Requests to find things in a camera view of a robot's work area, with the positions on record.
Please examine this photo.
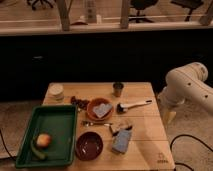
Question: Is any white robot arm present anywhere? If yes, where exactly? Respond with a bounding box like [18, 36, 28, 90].
[157, 62, 213, 125]

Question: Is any grey cloth in bowl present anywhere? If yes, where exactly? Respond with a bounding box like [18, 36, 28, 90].
[93, 103, 112, 118]

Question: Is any orange bowl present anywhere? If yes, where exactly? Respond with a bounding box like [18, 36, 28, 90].
[86, 98, 114, 121]

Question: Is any purple bowl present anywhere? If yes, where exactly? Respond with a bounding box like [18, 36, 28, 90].
[75, 132, 103, 161]

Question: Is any blue sponge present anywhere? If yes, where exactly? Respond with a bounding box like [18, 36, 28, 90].
[112, 129, 132, 153]

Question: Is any metal cup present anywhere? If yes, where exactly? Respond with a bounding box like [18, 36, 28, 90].
[113, 82, 124, 97]

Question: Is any metal fork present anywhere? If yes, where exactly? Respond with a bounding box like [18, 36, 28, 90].
[82, 121, 112, 127]

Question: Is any dark grapes bunch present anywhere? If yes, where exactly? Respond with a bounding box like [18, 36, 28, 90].
[70, 96, 89, 110]

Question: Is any green plastic tray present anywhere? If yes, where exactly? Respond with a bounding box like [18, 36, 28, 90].
[15, 105, 77, 168]

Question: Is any black chair far right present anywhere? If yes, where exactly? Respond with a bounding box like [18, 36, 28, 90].
[171, 0, 204, 21]

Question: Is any black office chair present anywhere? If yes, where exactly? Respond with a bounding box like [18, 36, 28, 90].
[129, 0, 158, 23]

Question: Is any white round container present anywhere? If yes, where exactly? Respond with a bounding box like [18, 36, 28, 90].
[49, 84, 64, 100]

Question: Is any red yellow apple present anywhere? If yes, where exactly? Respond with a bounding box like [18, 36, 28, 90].
[36, 134, 51, 148]

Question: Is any green cucumber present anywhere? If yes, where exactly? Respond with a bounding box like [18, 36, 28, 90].
[30, 141, 47, 160]

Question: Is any black chair base left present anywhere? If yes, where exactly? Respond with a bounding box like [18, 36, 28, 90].
[26, 0, 53, 11]

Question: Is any black cable right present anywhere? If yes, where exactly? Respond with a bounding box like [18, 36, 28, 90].
[169, 133, 213, 171]

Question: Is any black cable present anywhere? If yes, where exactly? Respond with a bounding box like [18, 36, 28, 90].
[169, 133, 213, 171]
[0, 129, 17, 162]

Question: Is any wooden post middle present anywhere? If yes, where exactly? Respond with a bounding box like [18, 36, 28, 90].
[120, 0, 131, 29]

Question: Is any wooden post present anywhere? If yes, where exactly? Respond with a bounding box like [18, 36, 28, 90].
[120, 0, 131, 29]
[56, 0, 70, 31]

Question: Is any wooden post left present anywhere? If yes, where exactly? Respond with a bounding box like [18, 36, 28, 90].
[56, 0, 70, 31]

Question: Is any black cable left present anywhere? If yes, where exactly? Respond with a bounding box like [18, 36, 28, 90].
[0, 129, 17, 162]

